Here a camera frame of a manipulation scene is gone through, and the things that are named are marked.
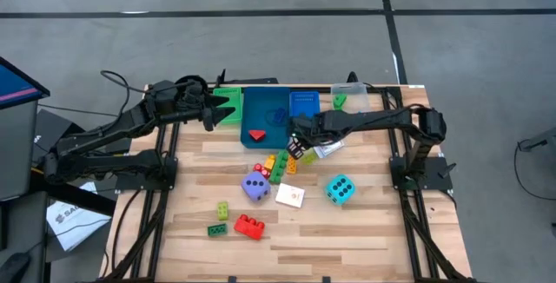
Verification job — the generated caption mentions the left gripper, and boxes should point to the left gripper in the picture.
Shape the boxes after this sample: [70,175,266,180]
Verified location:
[175,78,237,133]

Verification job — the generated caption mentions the black cable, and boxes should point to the black cable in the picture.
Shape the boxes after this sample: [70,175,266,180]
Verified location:
[513,138,556,201]
[99,69,149,139]

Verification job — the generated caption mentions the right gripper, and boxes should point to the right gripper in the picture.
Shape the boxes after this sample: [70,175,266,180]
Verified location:
[287,112,327,161]

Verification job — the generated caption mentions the blue plastic basket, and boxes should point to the blue plastic basket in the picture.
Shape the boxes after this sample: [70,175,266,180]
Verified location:
[288,90,321,119]

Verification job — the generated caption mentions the large red building block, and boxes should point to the large red building block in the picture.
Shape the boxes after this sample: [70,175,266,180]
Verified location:
[233,214,266,241]

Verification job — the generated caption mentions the purple foam die black dots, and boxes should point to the purple foam die black dots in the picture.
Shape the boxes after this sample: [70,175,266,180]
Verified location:
[241,170,272,202]

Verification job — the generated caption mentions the white paper sheet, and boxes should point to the white paper sheet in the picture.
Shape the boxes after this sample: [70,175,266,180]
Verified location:
[45,181,113,253]

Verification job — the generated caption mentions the green plastic basket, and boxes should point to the green plastic basket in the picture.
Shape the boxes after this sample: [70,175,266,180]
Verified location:
[212,86,243,124]

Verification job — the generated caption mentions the dark teal plastic tray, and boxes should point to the dark teal plastic tray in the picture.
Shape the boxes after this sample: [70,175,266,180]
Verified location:
[240,86,292,150]

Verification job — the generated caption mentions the clear plastic container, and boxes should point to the clear plastic container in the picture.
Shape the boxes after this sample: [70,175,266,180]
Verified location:
[330,82,371,114]

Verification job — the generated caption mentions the teal foam die black dots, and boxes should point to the teal foam die black dots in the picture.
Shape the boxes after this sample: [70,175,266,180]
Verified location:
[324,174,356,207]

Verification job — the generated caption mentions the grey cabinet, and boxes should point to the grey cabinet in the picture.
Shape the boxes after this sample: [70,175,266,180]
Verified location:
[0,98,39,201]

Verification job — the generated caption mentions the dark green building block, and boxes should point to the dark green building block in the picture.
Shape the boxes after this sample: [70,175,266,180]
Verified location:
[207,223,228,238]

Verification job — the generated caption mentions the black computer mouse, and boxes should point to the black computer mouse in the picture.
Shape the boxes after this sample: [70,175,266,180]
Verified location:
[0,251,32,283]

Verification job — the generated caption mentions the long green building block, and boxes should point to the long green building block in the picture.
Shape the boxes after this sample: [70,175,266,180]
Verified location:
[268,150,290,185]

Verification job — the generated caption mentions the monitor with blue screen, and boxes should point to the monitor with blue screen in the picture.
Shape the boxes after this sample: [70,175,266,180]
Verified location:
[0,56,51,111]

